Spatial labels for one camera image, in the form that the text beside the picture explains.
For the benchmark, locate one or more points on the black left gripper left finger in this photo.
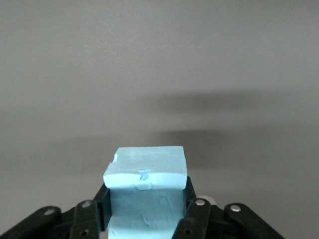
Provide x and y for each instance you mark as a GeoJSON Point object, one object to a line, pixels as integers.
{"type": "Point", "coordinates": [84, 219]}

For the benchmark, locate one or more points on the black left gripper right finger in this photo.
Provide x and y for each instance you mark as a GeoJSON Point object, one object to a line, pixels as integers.
{"type": "Point", "coordinates": [199, 219]}

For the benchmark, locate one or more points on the light blue foam block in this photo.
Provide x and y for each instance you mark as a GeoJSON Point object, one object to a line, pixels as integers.
{"type": "Point", "coordinates": [147, 164]}

